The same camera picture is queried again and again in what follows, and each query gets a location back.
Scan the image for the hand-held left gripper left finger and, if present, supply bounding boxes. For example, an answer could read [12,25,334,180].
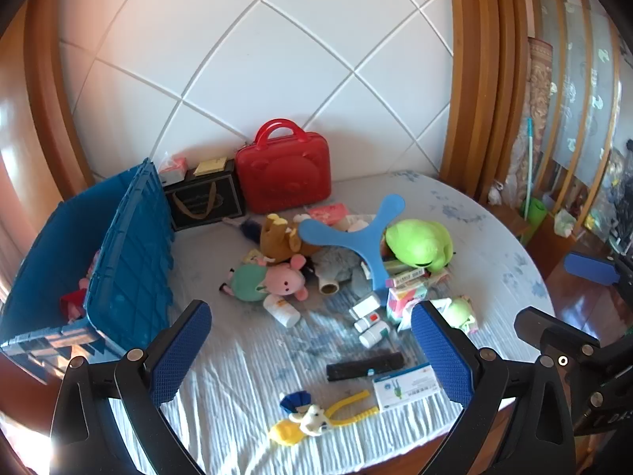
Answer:
[48,300,213,475]

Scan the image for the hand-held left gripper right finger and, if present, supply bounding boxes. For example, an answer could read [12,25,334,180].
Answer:
[410,301,577,475]

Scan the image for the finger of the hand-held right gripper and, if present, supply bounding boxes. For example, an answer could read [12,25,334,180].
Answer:
[514,307,602,373]
[564,251,633,287]

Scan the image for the black remote control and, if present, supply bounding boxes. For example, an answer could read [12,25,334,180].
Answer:
[325,351,405,383]

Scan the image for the blue plastic storage crate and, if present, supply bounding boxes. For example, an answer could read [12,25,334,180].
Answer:
[0,157,176,387]

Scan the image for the blue boomerang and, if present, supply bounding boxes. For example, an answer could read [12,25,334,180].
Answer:
[298,194,407,292]

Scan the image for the white blue medicine box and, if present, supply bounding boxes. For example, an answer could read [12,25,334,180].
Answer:
[372,363,443,410]

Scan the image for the small green monster plush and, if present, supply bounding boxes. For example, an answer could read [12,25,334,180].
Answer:
[435,296,478,333]

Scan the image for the pink purple medicine box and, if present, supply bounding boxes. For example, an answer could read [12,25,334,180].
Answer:
[386,287,428,332]

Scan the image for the white pill bottle green label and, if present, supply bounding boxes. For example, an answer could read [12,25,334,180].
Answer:
[359,321,390,348]

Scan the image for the green bucket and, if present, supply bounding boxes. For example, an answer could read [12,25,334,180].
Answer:
[521,197,549,231]

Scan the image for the flat medicine box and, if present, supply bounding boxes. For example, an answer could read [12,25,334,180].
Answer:
[386,257,451,290]

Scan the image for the small white box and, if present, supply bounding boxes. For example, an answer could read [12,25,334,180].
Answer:
[349,293,381,318]

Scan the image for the yellow toy tongs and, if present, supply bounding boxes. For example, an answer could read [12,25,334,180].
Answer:
[269,390,379,446]

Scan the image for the white bottle orange label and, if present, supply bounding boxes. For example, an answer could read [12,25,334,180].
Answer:
[263,294,301,328]

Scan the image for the green frog plush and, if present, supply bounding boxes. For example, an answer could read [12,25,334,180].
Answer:
[385,218,453,273]

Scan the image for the red toy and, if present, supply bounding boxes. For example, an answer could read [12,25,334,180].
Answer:
[60,288,88,320]

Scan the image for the pink snack packet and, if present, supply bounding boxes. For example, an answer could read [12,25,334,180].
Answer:
[79,252,100,293]

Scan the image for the pink pig plush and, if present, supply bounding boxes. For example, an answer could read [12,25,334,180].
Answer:
[219,255,310,304]

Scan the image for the dark blue feather toy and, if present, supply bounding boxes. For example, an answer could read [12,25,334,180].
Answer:
[222,217,263,243]

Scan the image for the grey plush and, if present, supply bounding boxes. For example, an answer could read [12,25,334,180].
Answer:
[311,247,367,283]

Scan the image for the white dog figure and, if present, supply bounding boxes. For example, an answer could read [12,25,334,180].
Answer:
[289,403,327,436]

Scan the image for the brown bear plush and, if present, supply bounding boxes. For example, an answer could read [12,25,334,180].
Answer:
[260,214,317,264]

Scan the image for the black gift box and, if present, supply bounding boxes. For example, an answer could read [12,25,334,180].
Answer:
[164,159,246,232]

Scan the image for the pink tissue pack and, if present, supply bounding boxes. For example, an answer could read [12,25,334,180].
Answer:
[158,155,189,186]

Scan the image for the pink floral box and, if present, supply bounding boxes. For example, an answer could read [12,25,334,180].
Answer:
[309,203,349,223]

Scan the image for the small yellow box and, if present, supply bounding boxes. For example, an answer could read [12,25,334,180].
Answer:
[193,158,228,177]

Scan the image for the red bear suitcase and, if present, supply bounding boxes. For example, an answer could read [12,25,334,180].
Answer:
[234,119,333,215]

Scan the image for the teal mop handle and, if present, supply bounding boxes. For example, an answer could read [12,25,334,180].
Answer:
[519,118,536,221]

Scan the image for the wooden wall frame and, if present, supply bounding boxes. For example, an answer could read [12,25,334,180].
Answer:
[440,0,532,203]
[0,0,107,199]

